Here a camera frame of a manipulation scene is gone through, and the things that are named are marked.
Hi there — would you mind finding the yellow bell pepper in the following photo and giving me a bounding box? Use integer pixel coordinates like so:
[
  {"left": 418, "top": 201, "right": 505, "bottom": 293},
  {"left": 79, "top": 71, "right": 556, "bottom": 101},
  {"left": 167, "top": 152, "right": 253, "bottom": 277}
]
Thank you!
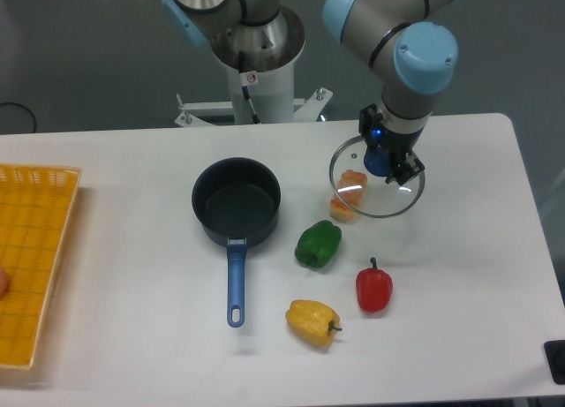
[{"left": 285, "top": 299, "right": 343, "bottom": 349}]

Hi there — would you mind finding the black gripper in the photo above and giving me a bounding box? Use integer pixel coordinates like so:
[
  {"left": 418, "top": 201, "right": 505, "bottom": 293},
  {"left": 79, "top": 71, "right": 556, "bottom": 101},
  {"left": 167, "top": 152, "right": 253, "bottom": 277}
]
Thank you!
[{"left": 358, "top": 104, "right": 429, "bottom": 185}]

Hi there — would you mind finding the black cable on pedestal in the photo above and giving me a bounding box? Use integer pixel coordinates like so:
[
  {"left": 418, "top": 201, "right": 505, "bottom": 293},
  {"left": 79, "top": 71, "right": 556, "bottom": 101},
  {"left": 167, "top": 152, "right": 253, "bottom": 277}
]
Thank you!
[{"left": 237, "top": 49, "right": 263, "bottom": 125}]

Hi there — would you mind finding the green bell pepper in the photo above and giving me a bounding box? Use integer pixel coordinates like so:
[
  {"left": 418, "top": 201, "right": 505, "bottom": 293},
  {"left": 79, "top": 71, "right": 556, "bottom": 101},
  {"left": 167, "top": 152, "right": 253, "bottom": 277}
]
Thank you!
[{"left": 294, "top": 220, "right": 342, "bottom": 269}]

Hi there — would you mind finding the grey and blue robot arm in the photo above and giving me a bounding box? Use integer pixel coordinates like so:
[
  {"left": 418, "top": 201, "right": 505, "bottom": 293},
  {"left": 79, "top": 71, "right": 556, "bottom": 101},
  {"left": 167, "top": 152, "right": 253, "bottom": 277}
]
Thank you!
[{"left": 162, "top": 0, "right": 458, "bottom": 184}]

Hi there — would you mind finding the black device at table edge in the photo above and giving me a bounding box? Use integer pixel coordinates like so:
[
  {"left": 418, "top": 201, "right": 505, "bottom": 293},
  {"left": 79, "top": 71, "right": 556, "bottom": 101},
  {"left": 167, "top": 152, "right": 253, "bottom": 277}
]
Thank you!
[{"left": 544, "top": 340, "right": 565, "bottom": 385}]

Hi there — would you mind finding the glass lid with blue knob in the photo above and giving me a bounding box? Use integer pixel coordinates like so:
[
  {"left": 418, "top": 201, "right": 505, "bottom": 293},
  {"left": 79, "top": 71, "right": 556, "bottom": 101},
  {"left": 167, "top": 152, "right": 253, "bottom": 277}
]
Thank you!
[{"left": 328, "top": 136, "right": 426, "bottom": 219}]

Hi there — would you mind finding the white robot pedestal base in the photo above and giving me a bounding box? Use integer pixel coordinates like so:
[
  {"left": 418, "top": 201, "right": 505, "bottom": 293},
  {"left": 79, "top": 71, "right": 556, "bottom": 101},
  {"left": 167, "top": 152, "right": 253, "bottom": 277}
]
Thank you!
[{"left": 175, "top": 6, "right": 333, "bottom": 127}]

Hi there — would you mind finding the red bell pepper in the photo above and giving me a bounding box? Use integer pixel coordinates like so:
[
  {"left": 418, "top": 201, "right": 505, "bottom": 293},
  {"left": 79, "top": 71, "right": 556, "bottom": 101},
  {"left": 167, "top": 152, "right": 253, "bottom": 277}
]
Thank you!
[{"left": 356, "top": 257, "right": 393, "bottom": 313}]

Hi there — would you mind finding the black cable on floor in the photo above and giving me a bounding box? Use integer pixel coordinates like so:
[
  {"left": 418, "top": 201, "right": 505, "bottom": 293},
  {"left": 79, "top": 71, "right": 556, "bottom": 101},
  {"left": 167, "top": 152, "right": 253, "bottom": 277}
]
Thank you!
[{"left": 0, "top": 101, "right": 38, "bottom": 135}]

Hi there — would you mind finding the yellow woven basket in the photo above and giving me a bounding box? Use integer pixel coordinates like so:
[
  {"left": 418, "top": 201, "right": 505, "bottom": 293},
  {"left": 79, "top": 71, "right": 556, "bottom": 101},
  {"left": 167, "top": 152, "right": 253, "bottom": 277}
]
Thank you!
[{"left": 1, "top": 163, "right": 81, "bottom": 370}]

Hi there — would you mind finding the orange shrimp sushi toy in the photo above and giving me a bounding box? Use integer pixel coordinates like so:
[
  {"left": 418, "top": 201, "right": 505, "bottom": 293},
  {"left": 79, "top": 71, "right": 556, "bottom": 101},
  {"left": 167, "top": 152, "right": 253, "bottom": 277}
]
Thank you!
[{"left": 329, "top": 170, "right": 367, "bottom": 222}]

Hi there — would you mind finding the dark saucepan with blue handle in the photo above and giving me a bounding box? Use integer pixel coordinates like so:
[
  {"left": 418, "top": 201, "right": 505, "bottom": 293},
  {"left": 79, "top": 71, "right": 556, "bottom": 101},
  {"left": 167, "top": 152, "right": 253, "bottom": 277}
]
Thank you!
[{"left": 192, "top": 157, "right": 282, "bottom": 328}]

